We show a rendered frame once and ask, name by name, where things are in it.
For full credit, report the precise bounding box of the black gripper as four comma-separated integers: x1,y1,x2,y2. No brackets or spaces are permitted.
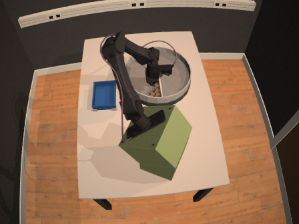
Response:
145,68,159,86

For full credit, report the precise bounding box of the blue open box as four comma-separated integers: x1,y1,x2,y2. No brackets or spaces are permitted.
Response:
91,80,116,110

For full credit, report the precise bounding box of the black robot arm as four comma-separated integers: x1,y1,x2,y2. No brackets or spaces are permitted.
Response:
101,31,172,140

